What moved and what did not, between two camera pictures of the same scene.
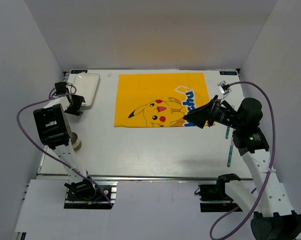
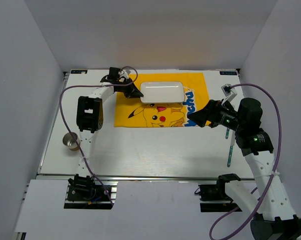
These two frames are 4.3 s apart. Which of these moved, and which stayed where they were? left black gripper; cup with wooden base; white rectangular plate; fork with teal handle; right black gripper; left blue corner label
Moved: left black gripper; white rectangular plate
Stayed: left blue corner label; right black gripper; cup with wooden base; fork with teal handle
